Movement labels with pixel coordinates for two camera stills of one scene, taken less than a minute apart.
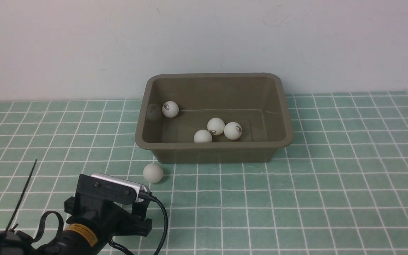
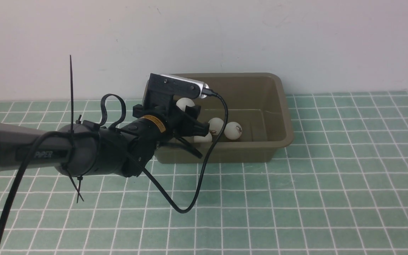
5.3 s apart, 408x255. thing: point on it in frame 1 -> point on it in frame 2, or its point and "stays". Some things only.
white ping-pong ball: x=232 y=130 stays
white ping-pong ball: x=215 y=126 stays
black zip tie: x=7 y=229 -> x=79 y=179
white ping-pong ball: x=202 y=136 stays
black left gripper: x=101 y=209 -> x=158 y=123
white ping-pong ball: x=153 y=173 -> x=182 y=102
